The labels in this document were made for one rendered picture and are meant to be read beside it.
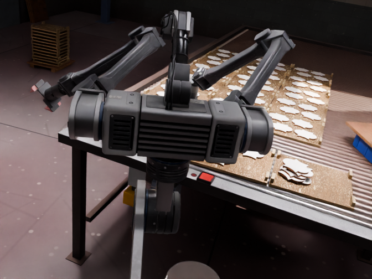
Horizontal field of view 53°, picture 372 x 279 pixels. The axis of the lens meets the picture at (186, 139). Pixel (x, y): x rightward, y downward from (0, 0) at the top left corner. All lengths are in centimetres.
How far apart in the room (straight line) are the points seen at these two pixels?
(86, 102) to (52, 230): 191
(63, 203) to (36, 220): 25
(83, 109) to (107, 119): 8
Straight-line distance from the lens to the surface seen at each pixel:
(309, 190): 198
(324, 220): 185
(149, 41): 144
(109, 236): 284
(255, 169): 201
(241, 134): 108
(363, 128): 266
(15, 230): 296
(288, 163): 204
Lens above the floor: 194
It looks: 28 degrees down
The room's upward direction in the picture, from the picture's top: 9 degrees clockwise
